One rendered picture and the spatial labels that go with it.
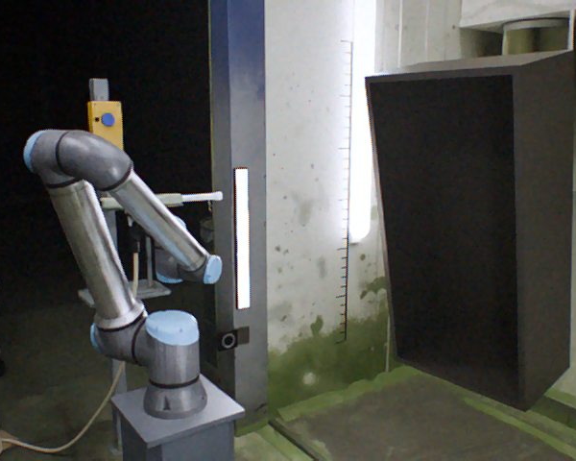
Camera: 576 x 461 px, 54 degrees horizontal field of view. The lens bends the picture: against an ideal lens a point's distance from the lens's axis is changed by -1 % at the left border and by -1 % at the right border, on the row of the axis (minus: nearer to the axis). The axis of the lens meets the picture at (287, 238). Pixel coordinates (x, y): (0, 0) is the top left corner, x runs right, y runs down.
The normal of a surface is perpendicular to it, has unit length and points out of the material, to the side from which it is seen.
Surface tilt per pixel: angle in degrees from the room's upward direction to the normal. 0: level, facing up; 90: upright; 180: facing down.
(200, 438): 90
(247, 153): 90
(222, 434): 90
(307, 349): 90
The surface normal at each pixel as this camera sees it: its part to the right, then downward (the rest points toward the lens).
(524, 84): 0.65, 0.16
